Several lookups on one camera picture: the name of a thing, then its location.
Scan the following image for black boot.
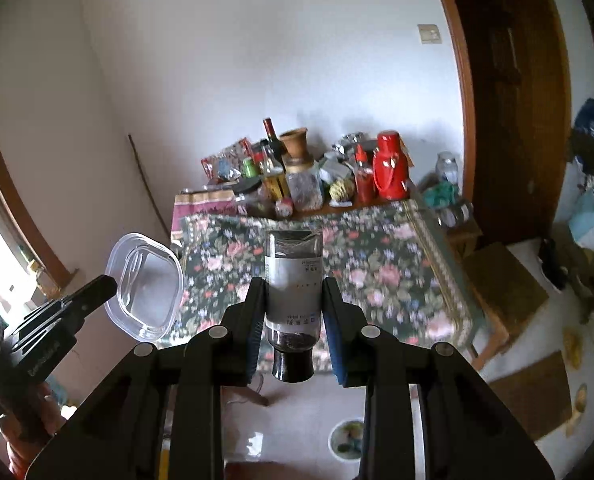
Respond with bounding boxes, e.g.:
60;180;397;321
537;237;568;291

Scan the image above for wooden table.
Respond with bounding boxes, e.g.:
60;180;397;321
169;180;510;407

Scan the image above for dark wine bottle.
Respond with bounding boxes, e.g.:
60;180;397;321
263;118;287;161

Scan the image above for red thermos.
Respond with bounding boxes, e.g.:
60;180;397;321
372;131;410;200

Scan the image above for large glass jar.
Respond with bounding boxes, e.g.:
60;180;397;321
284;157;324;212

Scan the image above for green cloth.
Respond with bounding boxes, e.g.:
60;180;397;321
422;182;460;208

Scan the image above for yellow-green twine ball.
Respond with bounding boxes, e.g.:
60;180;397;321
329;180;355;206

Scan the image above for wooden window frame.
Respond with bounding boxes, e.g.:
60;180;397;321
0;85;80;291

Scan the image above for silver metal container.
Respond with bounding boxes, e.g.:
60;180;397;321
334;132;370;158

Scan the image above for glass jar lying sideways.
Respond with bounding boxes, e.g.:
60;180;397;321
439;202;475;226

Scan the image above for dark wooden door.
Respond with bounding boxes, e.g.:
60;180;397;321
427;0;572;246

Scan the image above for colourful snack bag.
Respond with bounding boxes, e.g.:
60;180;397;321
200;137;254;181

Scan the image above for clear bottle with black cap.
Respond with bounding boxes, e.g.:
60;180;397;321
264;229;324;383

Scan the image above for yellow oil bottle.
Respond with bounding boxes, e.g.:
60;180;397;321
259;147;289;201

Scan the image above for white bowl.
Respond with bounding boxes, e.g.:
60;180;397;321
328;419;365;461

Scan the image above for wooden vase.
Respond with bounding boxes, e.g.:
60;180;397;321
278;128;309;158

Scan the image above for dark-lidded glass jar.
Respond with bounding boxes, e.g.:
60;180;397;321
234;180;268;217

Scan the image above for wooden stool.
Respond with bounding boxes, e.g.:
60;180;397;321
462;241;550;341

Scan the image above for person's left hand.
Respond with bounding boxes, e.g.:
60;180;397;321
0;380;63;478

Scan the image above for glass jar with lid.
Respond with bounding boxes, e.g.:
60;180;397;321
436;151;460;186

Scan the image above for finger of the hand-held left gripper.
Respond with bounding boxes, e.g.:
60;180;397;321
7;275;119;356

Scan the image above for flat cardboard sheet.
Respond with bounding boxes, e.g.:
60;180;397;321
487;350;574;442

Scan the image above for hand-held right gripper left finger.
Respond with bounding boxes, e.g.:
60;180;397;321
24;276;268;480

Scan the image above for red sauce bottle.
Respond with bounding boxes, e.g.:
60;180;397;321
353;144;375;203

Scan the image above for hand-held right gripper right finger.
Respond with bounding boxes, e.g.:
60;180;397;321
322;276;558;480

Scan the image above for red patterned cloth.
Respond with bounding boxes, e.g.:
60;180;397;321
171;187;238;233

